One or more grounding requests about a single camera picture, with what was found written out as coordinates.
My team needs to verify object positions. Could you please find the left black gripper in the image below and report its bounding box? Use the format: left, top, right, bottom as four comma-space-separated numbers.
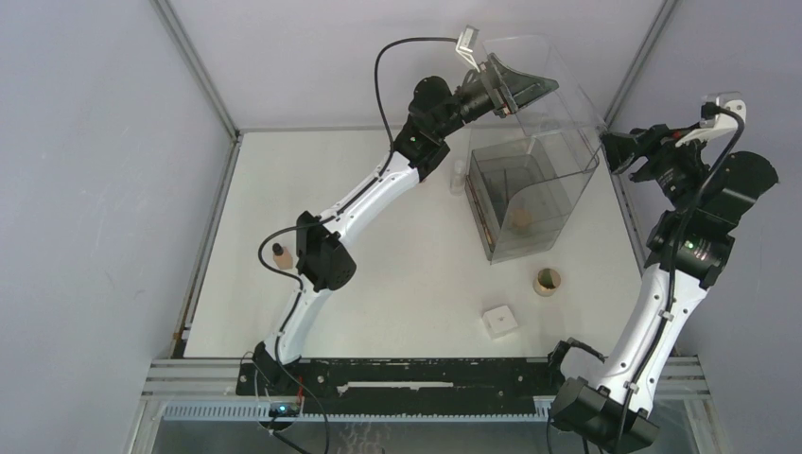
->
434, 55, 558, 141

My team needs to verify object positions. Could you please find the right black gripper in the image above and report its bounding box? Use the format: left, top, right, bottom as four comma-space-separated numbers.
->
598, 119, 709, 214

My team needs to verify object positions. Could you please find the clear acrylic organizer box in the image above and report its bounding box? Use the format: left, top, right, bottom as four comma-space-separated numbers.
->
465, 34, 606, 264

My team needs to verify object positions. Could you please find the beige makeup sponge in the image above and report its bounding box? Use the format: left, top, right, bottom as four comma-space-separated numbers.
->
511, 210, 532, 232

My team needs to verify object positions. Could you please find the gold round jar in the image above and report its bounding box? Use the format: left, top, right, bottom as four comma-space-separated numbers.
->
532, 268, 562, 297

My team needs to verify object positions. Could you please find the white cube box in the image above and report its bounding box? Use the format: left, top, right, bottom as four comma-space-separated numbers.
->
481, 305, 518, 340

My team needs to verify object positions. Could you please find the square foundation bottle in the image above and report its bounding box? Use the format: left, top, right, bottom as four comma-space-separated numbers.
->
271, 242, 294, 271

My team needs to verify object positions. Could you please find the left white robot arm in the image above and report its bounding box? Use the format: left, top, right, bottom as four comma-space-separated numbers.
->
252, 54, 560, 395

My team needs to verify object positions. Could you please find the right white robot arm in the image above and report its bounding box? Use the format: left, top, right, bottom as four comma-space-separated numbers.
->
546, 125, 778, 453

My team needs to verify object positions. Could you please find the clear plastic bottle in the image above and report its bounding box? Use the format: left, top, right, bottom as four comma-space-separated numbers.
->
449, 160, 467, 196

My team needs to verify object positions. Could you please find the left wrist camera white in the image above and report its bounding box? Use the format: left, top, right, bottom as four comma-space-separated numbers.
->
455, 25, 479, 72

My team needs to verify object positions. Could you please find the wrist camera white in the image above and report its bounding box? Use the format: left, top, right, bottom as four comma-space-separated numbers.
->
455, 25, 479, 72
674, 91, 746, 148

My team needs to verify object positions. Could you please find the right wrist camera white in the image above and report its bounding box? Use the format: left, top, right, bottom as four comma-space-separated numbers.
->
674, 91, 746, 148

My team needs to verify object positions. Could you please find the black mounting rail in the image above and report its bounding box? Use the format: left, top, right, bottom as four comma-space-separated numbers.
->
235, 356, 566, 418

